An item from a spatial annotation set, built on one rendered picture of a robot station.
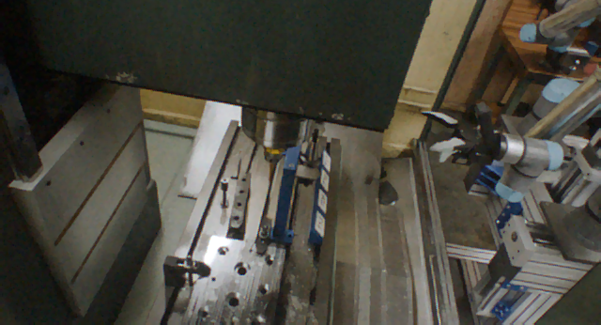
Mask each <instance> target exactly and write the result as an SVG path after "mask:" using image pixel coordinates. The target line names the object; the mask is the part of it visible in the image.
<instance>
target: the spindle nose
mask: <svg viewBox="0 0 601 325"><path fill-rule="evenodd" d="M240 126H241V128H242V130H243V132H244V133H245V135H246V136H248V137H249V138H250V139H251V140H253V141H254V142H256V143H258V144H259V145H263V146H266V147H276V149H286V148H287V147H296V146H298V145H301V144H303V143H305V142H306V141H308V140H309V138H310V137H311V135H312V131H313V129H314V126H315V121H314V120H313V119H309V118H303V117H297V116H287V115H282V114H276V113H271V112H266V111H259V110H255V109H249V108H243V107H240Z"/></svg>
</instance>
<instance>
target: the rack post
mask: <svg viewBox="0 0 601 325"><path fill-rule="evenodd" d="M294 182H295V178H292V177H286V176H285V175H283V174H282V178H281V185H280V192H279V198H278V204H277V211H276V217H274V218H275V224H274V225H273V227H271V230H270V240H271V241H277V242H282V243H287V244H292V242H293V237H294V230H289V229H285V226H286V221H287V215H288V210H289V209H290V204H291V198H292V194H293V187H294Z"/></svg>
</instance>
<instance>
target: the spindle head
mask: <svg viewBox="0 0 601 325"><path fill-rule="evenodd" d="M432 2H433V0H7V4H8V9H9V12H10V15H11V19H12V22H13V25H14V28H15V31H16V34H17V37H18V41H19V43H20V46H21V49H23V54H24V58H25V61H26V62H27V63H28V64H29V66H28V67H29V69H34V70H45V71H50V72H55V73H60V74H67V75H71V76H77V77H82V79H86V78H88V80H93V81H98V82H104V83H109V84H115V85H124V86H130V87H135V88H141V89H145V90H152V91H157V92H161V93H168V94H173V95H179V96H184V97H190V98H195V99H199V100H206V101H217V102H221V103H227V105H233V106H238V107H243V108H249V109H255V110H259V111H266V112H271V113H276V114H282V115H287V116H297V117H303V118H309V119H313V120H314V121H320V122H325V123H331V124H336V125H341V126H348V127H352V128H358V129H364V130H369V131H375V132H384V129H385V130H387V129H389V127H390V124H391V121H392V118H393V117H394V110H395V107H396V104H397V102H398V99H399V96H400V93H401V90H402V86H403V83H404V82H405V81H406V79H407V76H408V70H409V67H410V65H411V62H412V59H413V56H414V53H415V50H416V47H417V45H418V42H419V38H420V35H421V33H422V30H423V28H424V25H425V23H426V19H427V17H429V15H430V9H431V6H432Z"/></svg>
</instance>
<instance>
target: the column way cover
mask: <svg viewBox="0 0 601 325"><path fill-rule="evenodd" d="M142 123H143V115H142V108H141V101H140V93H139V88H135V87H130V86H124V85H115V84H109V83H104V84H103V85H102V86H101V87H100V88H99V89H98V90H97V91H96V92H95V93H94V95H93V97H92V98H91V99H90V100H89V101H87V102H86V103H85V104H84V105H83V106H82V107H81V108H80V109H79V110H78V111H77V113H76V115H75V116H74V117H73V118H72V119H71V120H70V121H68V122H67V123H66V124H65V125H64V126H63V127H62V128H61V130H60V131H59V132H58V133H57V135H56V136H55V137H54V138H53V139H52V140H51V141H50V142H49V143H48V144H46V145H45V147H44V148H43V149H42V150H41V151H40V152H39V157H40V159H41V163H42V166H43V170H42V171H41V173H40V174H39V175H38V176H37V177H36V178H35V180H34V182H33V183H29V182H28V183H24V181H23V179H22V178H21V180H19V181H15V180H14V181H13V182H12V183H11V184H10V185H8V187H9V189H10V191H11V193H12V196H13V199H14V201H15V203H16V205H17V207H18V209H19V212H20V213H21V216H22V218H23V221H24V224H25V226H27V228H28V230H29V233H30V235H31V237H32V240H33V242H34V243H37V244H38V246H39V249H40V251H41V253H42V256H43V258H44V260H46V262H47V264H48V268H49V270H50V272H51V274H52V276H53V278H54V281H55V283H56V284H58V286H59V288H60V290H61V292H62V294H64V297H65V299H66V302H67V304H68V307H69V309H70V311H71V314H72V315H75V316H79V317H85V314H86V312H87V310H88V308H89V306H90V304H91V303H92V302H93V300H94V297H95V295H96V294H97V292H98V290H99V288H100V285H101V284H102V282H103V280H105V277H106V275H107V274H108V272H109V270H110V269H111V267H112V266H113V264H114V262H115V259H116V256H117V255H118V253H119V251H120V249H121V247H122V246H123V244H124V241H125V239H126V237H127V236H128V234H130V233H131V230H132V228H133V225H134V224H135V222H136V220H137V218H138V217H139V215H140V213H141V211H142V208H143V207H144V205H145V203H146V201H147V199H148V196H147V188H146V176H145V169H144V166H145V164H146V157H145V151H144V143H143V136H142V129H141V124H142Z"/></svg>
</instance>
